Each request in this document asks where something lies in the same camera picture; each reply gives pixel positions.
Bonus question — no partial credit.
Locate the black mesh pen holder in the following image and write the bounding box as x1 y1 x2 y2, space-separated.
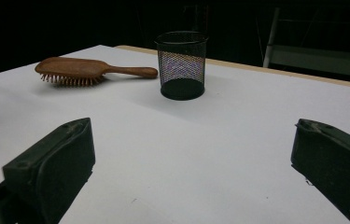
154 30 209 101

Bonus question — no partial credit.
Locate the brown wooden spatula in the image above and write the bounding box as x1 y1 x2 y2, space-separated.
35 56 159 88

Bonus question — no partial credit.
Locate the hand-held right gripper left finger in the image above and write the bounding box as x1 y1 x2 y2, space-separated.
0 117 96 224

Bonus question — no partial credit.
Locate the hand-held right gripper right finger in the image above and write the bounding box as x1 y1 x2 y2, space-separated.
290 118 350 224

